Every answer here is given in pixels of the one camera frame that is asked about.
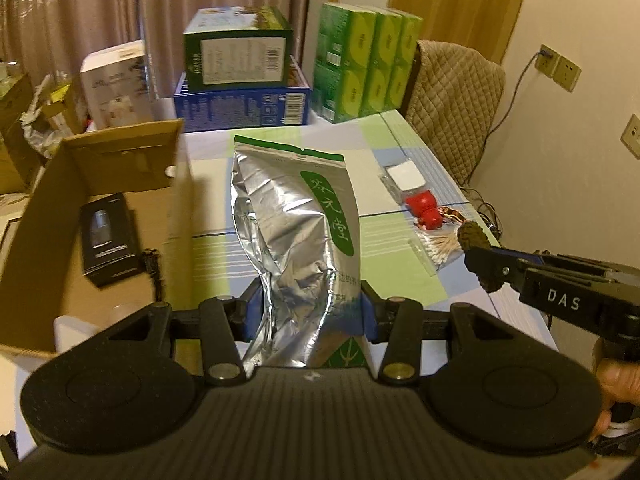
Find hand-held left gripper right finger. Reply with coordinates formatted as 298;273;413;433
360;280;506;386

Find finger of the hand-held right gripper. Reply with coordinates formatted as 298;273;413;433
515;251;615;277
464;247;540;287

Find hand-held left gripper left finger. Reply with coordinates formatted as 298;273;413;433
107;280;263;386

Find clear bag of cotton swabs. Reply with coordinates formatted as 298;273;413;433
410;230;468;277

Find red-brown knotted trinket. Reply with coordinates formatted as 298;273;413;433
440;207;472;227

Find red cat figurine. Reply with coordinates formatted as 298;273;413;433
404;189;445;229

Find silver foil bag green label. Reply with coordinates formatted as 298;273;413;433
231;134;371;370

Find clear packet with white pad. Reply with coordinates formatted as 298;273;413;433
382;161;426;201

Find black shaver box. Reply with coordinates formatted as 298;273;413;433
79;192;144;288

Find white square night light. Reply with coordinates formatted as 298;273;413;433
52;313;100;357

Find brown cardboard box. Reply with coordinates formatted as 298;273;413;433
0;119;196;358

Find person's right hand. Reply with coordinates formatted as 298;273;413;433
590;357;640;443

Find beige quilted chair cover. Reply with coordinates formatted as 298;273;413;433
406;40;506;187

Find blue flat carton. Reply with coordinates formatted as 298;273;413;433
173;55;312;133

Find dark wooden chair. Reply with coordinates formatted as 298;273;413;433
403;40;422;112

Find stack of green tissue packs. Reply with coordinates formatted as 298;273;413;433
312;2;424;124

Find dark green carton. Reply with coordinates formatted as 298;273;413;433
182;6;295;93

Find white humidifier box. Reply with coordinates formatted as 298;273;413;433
80;40;156;131

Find orange curtain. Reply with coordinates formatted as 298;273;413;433
387;0;533;63

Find crumpled white plastic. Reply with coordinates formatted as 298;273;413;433
21;74;77;162

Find brown carton with tissue packs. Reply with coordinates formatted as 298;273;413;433
0;60;83;193

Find brown patterned curtain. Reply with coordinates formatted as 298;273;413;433
0;0;316;101

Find tangled floor cables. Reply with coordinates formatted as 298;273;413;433
462;187;505;237

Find beige wall socket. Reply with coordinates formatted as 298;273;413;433
621;114;640;158
535;45;562;79
555;55;583;92

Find dark charger cable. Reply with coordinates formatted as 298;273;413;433
470;52;543;188

